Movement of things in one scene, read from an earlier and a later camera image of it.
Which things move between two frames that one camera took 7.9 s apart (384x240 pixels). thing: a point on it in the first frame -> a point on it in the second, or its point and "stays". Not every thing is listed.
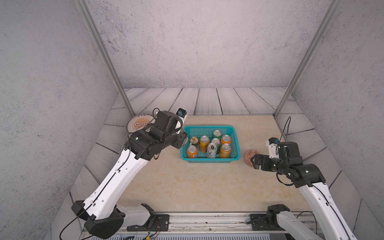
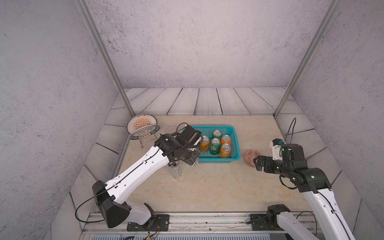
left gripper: (182, 136) -> (193, 160)
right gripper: (265, 158) stays
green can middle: (217, 142) stays
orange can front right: (225, 151) stays
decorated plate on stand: (138, 122) stays
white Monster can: (211, 150) -> (196, 163)
